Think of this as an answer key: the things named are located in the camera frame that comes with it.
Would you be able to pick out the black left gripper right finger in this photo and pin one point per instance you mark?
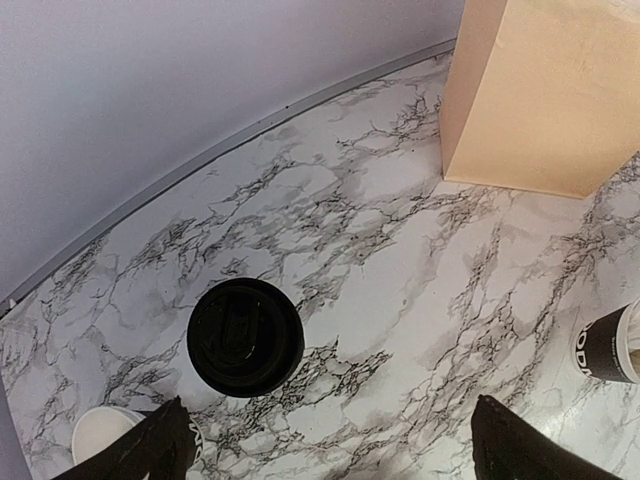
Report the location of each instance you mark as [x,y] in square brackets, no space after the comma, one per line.
[507,447]

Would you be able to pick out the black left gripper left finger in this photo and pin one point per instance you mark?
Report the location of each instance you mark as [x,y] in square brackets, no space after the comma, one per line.
[145,445]

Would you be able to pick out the stack of black paper cups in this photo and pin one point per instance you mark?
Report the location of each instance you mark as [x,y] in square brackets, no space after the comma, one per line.
[110,440]

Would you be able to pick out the single black paper cup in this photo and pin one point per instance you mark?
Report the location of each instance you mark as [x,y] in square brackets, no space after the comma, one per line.
[245,338]

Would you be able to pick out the brown paper takeout bag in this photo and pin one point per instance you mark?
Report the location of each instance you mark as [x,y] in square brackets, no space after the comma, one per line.
[542,96]

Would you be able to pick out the black cup holding straws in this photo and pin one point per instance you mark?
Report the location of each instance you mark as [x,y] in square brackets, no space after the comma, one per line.
[601,348]

